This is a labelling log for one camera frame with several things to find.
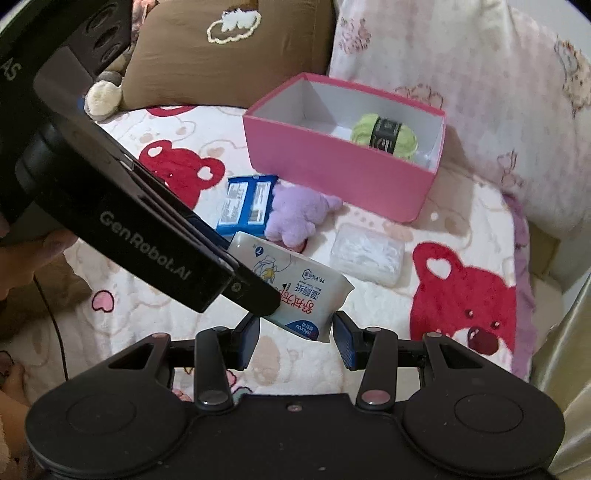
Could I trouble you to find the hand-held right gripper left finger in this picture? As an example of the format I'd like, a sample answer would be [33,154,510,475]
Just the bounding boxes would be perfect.
[107,316,262,413]

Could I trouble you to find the blue wipes packet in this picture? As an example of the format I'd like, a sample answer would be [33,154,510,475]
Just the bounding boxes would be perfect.
[215,174,279,238]

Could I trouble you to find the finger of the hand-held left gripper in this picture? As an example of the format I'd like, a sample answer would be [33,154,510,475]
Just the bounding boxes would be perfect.
[221,261,283,318]
[121,156,232,252]

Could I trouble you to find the person's left hand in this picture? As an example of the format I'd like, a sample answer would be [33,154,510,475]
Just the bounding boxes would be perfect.
[0,231,78,302]

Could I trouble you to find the purple plush toy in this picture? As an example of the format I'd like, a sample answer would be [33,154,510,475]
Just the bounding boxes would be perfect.
[264,182,344,254]

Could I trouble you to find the bear printed blanket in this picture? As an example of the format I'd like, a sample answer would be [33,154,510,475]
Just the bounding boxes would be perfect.
[0,104,534,409]

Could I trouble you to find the white wet wipes pack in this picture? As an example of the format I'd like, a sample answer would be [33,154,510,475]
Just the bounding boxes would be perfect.
[226,232,355,343]

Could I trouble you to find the clear plastic box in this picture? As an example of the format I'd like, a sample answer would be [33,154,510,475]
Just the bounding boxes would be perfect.
[329,223,406,287]

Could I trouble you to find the green yarn ball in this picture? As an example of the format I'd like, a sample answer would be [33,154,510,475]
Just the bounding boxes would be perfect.
[349,113,420,161]

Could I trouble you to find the brown embroidered pillow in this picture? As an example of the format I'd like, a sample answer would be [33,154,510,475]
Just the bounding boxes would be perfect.
[117,0,335,112]

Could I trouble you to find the cream plush toy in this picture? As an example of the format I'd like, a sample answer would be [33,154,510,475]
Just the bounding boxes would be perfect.
[85,70,124,121]

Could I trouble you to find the pink cardboard box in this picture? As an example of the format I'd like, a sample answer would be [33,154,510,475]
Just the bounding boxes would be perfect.
[242,72,447,225]

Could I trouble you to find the black cable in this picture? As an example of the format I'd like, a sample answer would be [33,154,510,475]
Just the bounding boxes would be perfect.
[31,276,71,381]

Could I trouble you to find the pink floral pillow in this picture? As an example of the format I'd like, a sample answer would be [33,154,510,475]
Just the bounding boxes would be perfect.
[327,0,591,227]

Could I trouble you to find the gold curtain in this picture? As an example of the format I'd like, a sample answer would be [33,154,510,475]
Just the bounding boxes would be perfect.
[529,272,591,480]

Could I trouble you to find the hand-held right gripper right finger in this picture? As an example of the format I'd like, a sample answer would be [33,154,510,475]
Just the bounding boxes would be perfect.
[332,311,488,411]

